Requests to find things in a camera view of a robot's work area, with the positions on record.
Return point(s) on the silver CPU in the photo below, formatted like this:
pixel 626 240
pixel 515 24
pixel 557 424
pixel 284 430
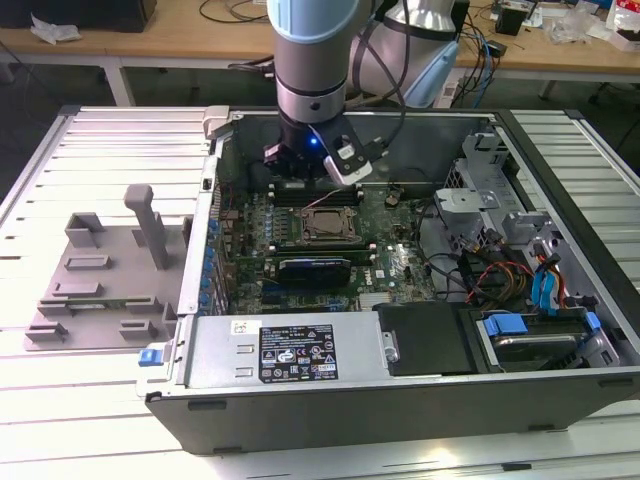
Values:
pixel 329 224

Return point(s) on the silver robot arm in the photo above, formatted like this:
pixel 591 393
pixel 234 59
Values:
pixel 307 75

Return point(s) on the black RAM slot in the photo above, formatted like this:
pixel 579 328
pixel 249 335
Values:
pixel 290 191
pixel 290 186
pixel 290 196
pixel 320 248
pixel 362 258
pixel 320 243
pixel 290 202
pixel 320 253

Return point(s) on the round coin cell battery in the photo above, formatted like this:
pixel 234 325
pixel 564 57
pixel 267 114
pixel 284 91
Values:
pixel 392 196

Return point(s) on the blue card retainer clip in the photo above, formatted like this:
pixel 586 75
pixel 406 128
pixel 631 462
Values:
pixel 206 281
pixel 216 229
pixel 209 263
pixel 203 299

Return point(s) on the black graphics card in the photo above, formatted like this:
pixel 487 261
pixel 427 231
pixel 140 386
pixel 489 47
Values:
pixel 315 272

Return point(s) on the green motherboard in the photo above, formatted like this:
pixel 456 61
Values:
pixel 405 240

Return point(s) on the wooden desk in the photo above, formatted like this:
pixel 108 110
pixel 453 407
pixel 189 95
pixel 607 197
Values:
pixel 200 40

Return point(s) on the silver chipset heatsink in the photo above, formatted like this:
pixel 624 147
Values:
pixel 377 299

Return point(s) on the grey metal drive cage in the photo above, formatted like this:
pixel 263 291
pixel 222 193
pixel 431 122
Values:
pixel 465 200

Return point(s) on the tall black box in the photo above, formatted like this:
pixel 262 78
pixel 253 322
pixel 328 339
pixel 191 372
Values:
pixel 462 15

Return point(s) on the grey power supply unit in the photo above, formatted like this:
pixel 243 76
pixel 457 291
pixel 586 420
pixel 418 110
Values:
pixel 225 350

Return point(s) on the small black adapter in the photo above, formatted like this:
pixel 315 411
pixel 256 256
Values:
pixel 496 48

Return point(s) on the small black box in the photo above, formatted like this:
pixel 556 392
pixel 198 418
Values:
pixel 509 20

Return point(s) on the blue case release latch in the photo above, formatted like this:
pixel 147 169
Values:
pixel 149 358

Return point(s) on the grey parts rack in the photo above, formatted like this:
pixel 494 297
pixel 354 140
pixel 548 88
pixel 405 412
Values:
pixel 100 320

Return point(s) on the large black box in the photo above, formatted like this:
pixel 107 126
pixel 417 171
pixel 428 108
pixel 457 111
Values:
pixel 75 12

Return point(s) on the blue disk carrier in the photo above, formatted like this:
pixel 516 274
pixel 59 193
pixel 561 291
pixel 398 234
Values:
pixel 505 325

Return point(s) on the crumpled white plastic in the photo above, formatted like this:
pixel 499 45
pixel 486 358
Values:
pixel 52 31

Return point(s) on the black grey PC case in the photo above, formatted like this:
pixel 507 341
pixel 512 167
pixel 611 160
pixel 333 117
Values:
pixel 350 425

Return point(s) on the clear plastic bags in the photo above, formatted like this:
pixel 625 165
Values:
pixel 575 25

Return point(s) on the hard disk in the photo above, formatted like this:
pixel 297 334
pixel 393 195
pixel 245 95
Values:
pixel 540 350

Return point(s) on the red white package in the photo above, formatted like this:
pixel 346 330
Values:
pixel 625 25

